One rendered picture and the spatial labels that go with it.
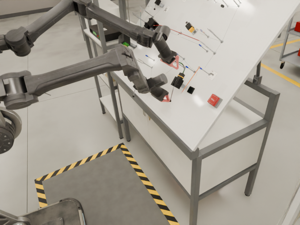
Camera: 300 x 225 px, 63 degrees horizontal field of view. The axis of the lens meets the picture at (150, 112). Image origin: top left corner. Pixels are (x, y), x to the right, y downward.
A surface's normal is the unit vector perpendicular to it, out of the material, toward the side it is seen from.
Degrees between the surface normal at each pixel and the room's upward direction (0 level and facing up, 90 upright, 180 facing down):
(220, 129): 0
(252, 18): 48
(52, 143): 0
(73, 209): 0
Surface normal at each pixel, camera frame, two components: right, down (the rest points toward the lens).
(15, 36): 0.11, -0.47
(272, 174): -0.07, -0.80
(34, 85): 0.01, -0.14
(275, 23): -0.69, -0.29
